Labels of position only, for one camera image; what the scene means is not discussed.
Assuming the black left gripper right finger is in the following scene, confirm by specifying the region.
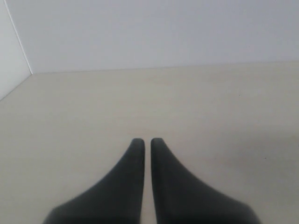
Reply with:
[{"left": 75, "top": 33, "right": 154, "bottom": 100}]
[{"left": 150, "top": 138, "right": 261, "bottom": 224}]

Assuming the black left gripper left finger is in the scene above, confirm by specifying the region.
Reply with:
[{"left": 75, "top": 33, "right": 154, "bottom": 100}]
[{"left": 44, "top": 138, "right": 145, "bottom": 224}]

